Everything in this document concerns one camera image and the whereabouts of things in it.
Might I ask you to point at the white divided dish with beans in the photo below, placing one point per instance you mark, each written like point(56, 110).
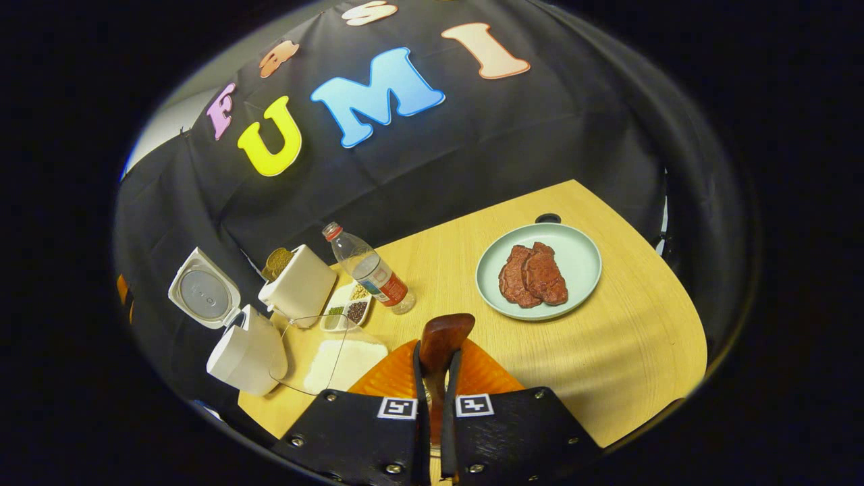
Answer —
point(351, 310)

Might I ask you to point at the black backdrop cloth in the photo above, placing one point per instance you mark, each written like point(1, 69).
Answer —
point(540, 135)

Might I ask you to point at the white rice cooker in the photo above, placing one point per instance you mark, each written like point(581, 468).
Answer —
point(246, 354)

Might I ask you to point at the white toaster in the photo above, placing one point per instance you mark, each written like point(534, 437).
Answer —
point(304, 283)

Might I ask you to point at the pale green plate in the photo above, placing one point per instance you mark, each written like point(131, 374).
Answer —
point(577, 263)

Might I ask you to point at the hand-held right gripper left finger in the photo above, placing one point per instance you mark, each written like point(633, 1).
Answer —
point(423, 432)

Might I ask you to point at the brown wooden spoon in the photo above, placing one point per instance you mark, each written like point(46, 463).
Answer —
point(442, 337)

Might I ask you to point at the clear plastic water bottle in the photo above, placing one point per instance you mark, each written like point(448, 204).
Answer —
point(374, 273)

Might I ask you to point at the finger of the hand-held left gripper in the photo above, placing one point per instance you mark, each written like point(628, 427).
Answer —
point(123, 287)

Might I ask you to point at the brown bread slice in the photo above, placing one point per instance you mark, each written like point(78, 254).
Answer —
point(266, 270)
point(282, 260)

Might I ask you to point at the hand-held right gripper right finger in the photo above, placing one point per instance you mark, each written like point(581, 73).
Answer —
point(449, 432)

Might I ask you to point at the clear container of white rice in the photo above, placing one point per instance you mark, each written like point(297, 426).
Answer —
point(344, 361)

